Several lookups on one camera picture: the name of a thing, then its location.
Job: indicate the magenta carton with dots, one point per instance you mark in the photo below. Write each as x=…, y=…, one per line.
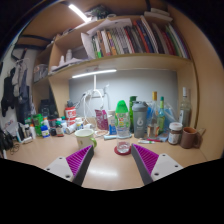
x=101, y=120

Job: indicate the grey shaker bottle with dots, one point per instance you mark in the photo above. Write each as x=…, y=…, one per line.
x=140, y=121

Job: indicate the small white bottle blue cap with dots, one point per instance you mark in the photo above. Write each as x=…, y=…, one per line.
x=45, y=131

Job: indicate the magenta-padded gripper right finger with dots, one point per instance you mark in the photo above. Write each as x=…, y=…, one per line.
x=146, y=159

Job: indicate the dark green tumbler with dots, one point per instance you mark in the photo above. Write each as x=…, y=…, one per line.
x=133, y=106

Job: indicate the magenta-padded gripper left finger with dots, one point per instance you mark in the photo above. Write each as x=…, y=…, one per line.
x=78, y=160

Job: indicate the blue plastic bag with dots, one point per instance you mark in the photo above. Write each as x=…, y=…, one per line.
x=171, y=115

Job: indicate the flat round red coaster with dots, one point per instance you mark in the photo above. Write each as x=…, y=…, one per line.
x=116, y=151

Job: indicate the white green red pen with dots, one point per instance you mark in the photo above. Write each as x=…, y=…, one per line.
x=148, y=141

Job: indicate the dark hanging clothes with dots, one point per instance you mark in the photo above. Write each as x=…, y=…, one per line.
x=18, y=90

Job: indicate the wooden shelf unit with books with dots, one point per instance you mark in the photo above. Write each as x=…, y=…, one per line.
x=133, y=43

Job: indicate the ceiling light tube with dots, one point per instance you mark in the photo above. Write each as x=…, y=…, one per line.
x=79, y=12

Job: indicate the clear green-topped drink bottle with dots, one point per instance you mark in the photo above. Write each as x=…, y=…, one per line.
x=122, y=123

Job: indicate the white wall socket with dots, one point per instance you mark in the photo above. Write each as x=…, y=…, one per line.
x=105, y=91

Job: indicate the clear glass bottle white cap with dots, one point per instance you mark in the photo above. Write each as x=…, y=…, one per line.
x=185, y=113

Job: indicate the slim green glass bottle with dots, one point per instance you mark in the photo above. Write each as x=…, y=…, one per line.
x=161, y=116

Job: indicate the green plastic container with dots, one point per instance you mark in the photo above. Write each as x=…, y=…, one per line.
x=37, y=124

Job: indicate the brown mug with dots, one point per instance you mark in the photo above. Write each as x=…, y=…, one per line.
x=188, y=138

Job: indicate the small white pill bottle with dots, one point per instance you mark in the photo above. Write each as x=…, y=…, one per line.
x=79, y=124

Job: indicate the under-shelf light strip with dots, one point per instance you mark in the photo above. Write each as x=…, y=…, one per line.
x=94, y=73

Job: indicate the brown jar with white lid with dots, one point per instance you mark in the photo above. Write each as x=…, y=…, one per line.
x=175, y=133

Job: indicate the red and white can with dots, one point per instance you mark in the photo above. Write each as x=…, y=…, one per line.
x=70, y=115

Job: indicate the pale blue flat case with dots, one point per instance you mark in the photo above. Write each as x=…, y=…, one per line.
x=110, y=136

